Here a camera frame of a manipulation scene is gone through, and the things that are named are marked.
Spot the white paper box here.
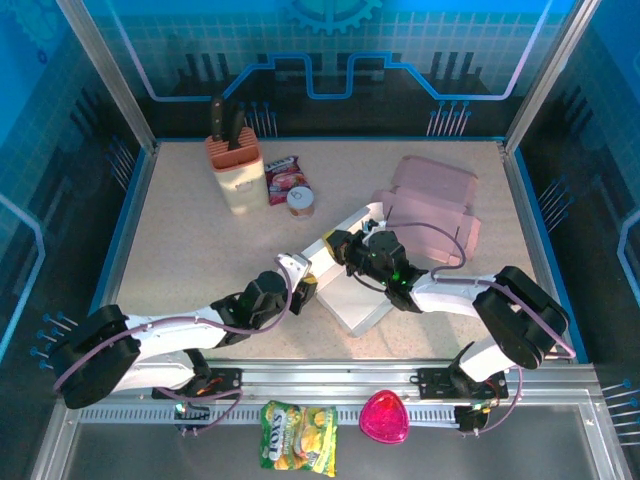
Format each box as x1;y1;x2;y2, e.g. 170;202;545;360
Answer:
309;202;396;339

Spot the pink paper box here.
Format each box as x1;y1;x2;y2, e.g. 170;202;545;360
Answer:
370;155;484;265

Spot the pink translucent plastic box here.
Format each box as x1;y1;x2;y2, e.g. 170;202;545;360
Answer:
358;389;410;445

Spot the small tin can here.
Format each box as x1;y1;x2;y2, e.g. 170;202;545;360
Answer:
285;187;316;220

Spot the aluminium base beam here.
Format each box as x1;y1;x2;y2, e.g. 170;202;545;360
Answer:
62;357;599;401

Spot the red candy bag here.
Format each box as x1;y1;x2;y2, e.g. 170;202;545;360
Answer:
264;155;312;207

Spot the beige knife block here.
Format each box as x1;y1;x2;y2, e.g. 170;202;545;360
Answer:
204;126;266;216

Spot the green yellow candy bag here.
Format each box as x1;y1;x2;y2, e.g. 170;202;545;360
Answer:
258;399;339;477

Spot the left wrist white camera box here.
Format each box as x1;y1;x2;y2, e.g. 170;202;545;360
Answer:
274;252;314;277

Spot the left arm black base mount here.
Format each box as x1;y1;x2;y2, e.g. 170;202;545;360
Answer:
151;367;245;401

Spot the aluminium slotted rail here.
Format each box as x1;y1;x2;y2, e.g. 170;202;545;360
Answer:
77;405;481;427

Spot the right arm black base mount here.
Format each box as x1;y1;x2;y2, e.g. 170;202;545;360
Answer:
417;367;509;401

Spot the short black-handled knife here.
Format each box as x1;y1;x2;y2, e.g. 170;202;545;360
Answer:
227;109;247;151

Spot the long black-handled knife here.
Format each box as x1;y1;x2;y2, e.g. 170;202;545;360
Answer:
209;96;224;144

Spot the aluminium frame post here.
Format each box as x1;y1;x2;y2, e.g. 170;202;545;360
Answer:
502;0;601;154
54;0;159;154

